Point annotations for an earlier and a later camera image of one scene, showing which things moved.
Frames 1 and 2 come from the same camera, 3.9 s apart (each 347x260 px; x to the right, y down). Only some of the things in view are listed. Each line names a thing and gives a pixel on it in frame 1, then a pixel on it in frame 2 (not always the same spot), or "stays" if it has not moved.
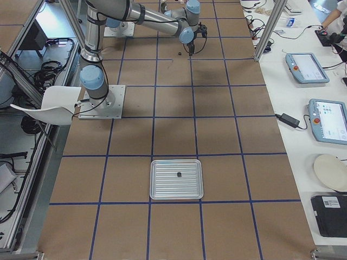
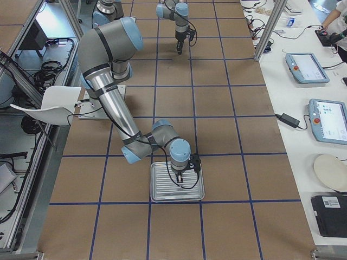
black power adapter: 288,119 stays
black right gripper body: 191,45 -> 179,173
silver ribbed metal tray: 165,184 stays
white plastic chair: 58,104 stays
